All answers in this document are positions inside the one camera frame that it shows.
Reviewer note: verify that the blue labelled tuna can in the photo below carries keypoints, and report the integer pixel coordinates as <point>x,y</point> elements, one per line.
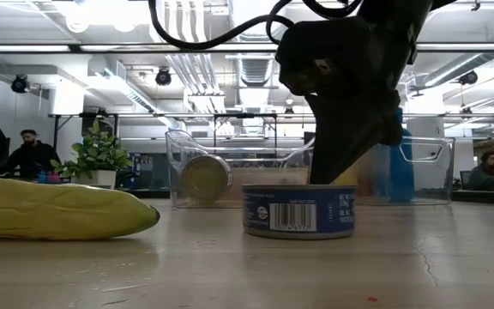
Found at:
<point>255,197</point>
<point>206,178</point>

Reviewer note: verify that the blue plastic water bottle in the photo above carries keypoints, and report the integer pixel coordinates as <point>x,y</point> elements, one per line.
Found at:
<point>403,171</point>

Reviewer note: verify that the green potted plant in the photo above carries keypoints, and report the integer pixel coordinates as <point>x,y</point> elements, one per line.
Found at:
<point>97,154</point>

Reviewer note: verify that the black background rack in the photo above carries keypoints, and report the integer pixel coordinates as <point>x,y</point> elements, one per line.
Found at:
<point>247,115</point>

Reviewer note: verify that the person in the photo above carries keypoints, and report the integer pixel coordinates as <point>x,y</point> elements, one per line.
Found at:
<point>30,156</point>
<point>489,171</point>

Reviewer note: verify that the small pink object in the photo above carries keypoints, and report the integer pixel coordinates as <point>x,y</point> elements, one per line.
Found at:
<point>54,177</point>

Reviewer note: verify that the black ceiling spotlight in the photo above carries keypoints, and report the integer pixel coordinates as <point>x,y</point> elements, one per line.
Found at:
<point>468,77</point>
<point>19,83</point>
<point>163,76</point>

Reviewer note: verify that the small blue object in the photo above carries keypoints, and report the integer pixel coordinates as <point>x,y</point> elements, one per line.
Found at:
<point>43,177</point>

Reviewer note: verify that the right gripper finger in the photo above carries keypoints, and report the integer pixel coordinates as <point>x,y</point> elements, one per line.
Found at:
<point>337,137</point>

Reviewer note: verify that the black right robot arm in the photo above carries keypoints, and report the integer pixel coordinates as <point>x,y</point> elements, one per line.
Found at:
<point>397,17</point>

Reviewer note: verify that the small clear plastic bin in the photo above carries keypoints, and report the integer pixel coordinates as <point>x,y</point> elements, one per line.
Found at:
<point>435,180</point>

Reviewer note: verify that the large clear plastic bin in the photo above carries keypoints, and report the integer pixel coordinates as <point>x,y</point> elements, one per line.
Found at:
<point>172,163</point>

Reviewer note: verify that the yellow banana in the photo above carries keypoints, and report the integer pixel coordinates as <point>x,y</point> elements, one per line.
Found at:
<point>58,210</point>

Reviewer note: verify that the black overhead rail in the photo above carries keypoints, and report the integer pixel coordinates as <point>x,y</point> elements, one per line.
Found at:
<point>74,48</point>

